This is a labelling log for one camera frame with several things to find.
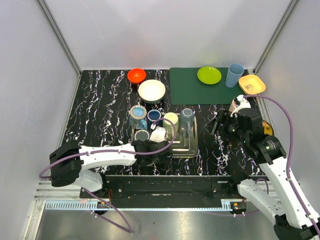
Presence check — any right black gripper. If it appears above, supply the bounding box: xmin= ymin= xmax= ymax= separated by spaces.
xmin=204 ymin=108 xmax=249 ymax=144

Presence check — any grey-blue ceramic mug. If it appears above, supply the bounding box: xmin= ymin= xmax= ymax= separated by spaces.
xmin=179 ymin=108 xmax=195 ymax=135

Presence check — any dark blue mug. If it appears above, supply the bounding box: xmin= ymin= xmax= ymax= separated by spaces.
xmin=146 ymin=109 xmax=162 ymax=129

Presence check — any blue mug yellow inside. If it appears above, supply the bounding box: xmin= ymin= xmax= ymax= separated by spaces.
xmin=129 ymin=105 xmax=148 ymax=130

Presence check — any light green mug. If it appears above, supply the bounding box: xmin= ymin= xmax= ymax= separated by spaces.
xmin=162 ymin=112 xmax=179 ymax=136

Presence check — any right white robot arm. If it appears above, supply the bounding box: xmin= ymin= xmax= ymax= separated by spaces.
xmin=207 ymin=108 xmax=320 ymax=240

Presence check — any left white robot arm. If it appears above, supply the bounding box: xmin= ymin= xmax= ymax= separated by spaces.
xmin=49 ymin=140 xmax=173 ymax=198

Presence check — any grey mug on tray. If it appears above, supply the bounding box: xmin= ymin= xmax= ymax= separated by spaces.
xmin=133 ymin=129 xmax=150 ymax=141

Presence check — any pink mug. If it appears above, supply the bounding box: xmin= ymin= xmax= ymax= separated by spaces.
xmin=228 ymin=98 xmax=238 ymax=113

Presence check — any silver metal tray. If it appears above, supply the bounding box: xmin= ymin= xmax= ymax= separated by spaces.
xmin=130 ymin=117 xmax=199 ymax=158

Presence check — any dark green mat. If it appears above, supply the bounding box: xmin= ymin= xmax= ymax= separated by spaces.
xmin=169 ymin=67 xmax=244 ymax=105

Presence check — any lime green plate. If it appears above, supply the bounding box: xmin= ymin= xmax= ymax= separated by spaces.
xmin=197 ymin=66 xmax=222 ymax=85

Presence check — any yellow square dish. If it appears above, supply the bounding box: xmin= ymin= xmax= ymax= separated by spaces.
xmin=238 ymin=74 xmax=266 ymax=95

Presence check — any black gold patterned plate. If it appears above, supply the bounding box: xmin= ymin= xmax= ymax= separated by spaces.
xmin=262 ymin=120 xmax=274 ymax=136

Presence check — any light blue tumbler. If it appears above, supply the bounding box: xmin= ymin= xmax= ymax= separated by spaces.
xmin=225 ymin=63 xmax=244 ymax=88

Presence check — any white ceramic bowl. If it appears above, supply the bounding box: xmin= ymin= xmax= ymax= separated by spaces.
xmin=138 ymin=79 xmax=166 ymax=104

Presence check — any orange red bowl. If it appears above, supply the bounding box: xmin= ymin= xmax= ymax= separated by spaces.
xmin=127 ymin=68 xmax=147 ymax=84

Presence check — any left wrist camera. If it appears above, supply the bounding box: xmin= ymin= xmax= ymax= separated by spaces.
xmin=149 ymin=126 xmax=167 ymax=143

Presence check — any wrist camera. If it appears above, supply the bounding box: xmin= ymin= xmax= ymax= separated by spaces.
xmin=149 ymin=126 xmax=167 ymax=143
xmin=230 ymin=94 xmax=251 ymax=117

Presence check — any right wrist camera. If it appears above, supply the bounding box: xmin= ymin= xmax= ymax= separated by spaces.
xmin=230 ymin=94 xmax=251 ymax=117

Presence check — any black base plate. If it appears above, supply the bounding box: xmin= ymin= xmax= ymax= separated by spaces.
xmin=93 ymin=175 xmax=243 ymax=209

